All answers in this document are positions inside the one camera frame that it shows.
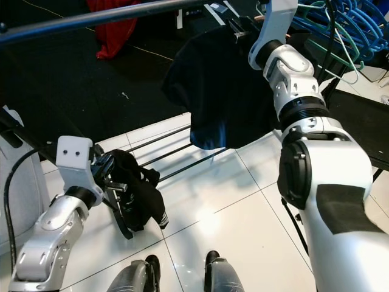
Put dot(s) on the black printed t-shirt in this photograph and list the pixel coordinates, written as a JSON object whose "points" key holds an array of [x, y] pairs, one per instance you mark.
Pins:
{"points": [[140, 194]]}

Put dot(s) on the plain black t-shirt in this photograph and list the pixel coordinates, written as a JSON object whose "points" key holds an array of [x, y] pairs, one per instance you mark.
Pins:
{"points": [[219, 85]]}

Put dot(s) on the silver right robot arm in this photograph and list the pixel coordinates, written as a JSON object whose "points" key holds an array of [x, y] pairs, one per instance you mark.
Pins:
{"points": [[328, 182]]}

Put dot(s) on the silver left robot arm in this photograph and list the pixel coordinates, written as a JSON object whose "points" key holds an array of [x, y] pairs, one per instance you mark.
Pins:
{"points": [[48, 237]]}

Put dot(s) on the robot left leg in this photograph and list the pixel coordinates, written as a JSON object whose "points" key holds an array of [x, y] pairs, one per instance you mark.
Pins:
{"points": [[134, 274]]}

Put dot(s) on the robot leg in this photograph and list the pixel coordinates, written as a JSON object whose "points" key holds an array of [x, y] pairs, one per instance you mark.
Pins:
{"points": [[225, 274], [134, 274]]}

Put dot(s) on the red cloth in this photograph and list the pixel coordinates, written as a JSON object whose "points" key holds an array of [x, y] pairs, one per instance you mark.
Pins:
{"points": [[112, 30]]}

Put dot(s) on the black metal clothes rack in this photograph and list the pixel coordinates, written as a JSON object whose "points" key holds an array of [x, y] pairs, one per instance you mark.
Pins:
{"points": [[97, 18]]}

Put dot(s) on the robot right leg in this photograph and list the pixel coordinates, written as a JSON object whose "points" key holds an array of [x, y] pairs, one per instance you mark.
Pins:
{"points": [[225, 274]]}

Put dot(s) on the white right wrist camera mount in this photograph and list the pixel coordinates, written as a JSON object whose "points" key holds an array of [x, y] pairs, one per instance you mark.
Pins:
{"points": [[276, 18]]}

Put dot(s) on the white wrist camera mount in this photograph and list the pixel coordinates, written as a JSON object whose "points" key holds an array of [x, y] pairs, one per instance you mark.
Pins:
{"points": [[276, 18], [76, 155]]}

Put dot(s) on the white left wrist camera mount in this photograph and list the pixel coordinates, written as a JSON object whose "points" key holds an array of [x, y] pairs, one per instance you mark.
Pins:
{"points": [[76, 155]]}

